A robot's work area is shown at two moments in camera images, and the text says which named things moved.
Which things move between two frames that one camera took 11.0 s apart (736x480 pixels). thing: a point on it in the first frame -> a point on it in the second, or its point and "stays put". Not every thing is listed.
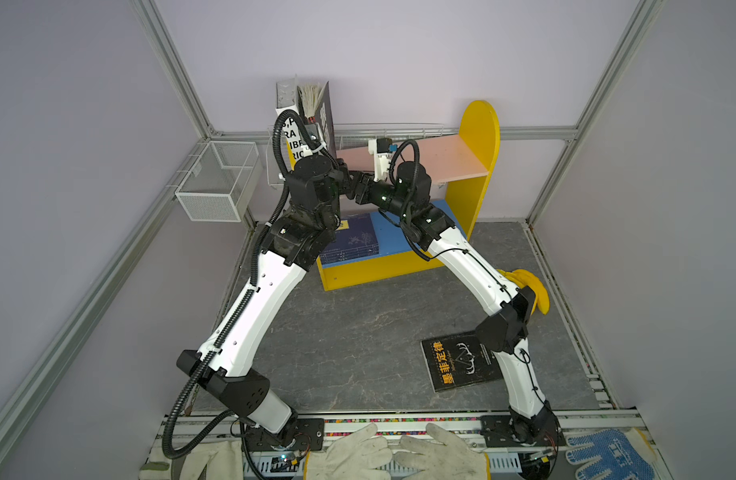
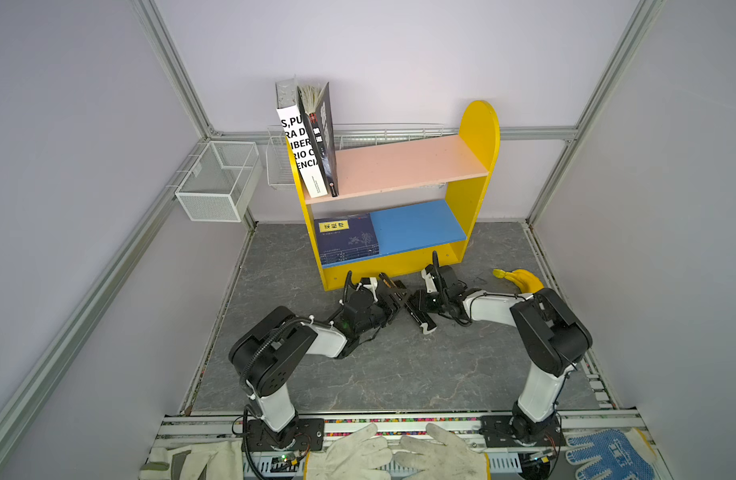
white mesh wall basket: x=218 y=185 stays put
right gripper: x=367 y=181 -> x=420 y=297
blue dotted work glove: x=623 y=454 stays put
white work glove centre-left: x=355 y=455 stays put
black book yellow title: x=458 y=361 -> x=420 y=316
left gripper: x=338 y=175 -> x=397 y=305
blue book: x=359 y=239 stays put
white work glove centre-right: x=450 y=460 stays put
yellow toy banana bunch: x=522 y=278 stays put
